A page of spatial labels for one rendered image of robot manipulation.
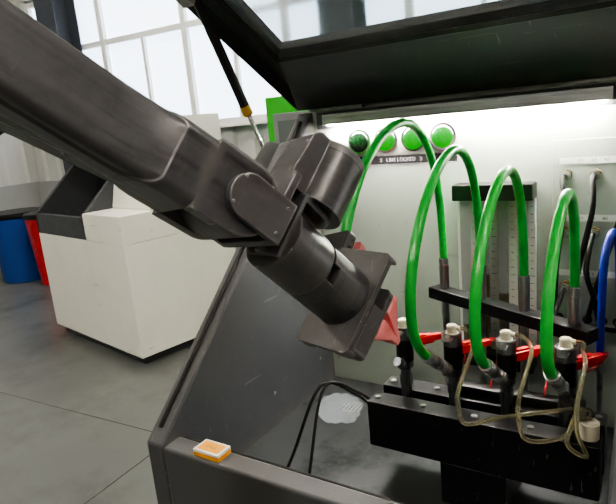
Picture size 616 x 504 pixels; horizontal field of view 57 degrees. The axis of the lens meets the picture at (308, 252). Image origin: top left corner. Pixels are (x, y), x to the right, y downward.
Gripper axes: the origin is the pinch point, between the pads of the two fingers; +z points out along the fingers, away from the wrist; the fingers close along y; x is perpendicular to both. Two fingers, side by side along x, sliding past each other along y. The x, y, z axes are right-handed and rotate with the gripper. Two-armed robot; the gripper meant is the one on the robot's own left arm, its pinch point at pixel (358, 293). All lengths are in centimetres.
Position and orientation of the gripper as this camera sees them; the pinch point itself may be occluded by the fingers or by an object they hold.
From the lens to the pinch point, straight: 75.7
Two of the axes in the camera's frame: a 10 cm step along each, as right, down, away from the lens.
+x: -3.3, 8.3, -4.5
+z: 6.6, 5.4, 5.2
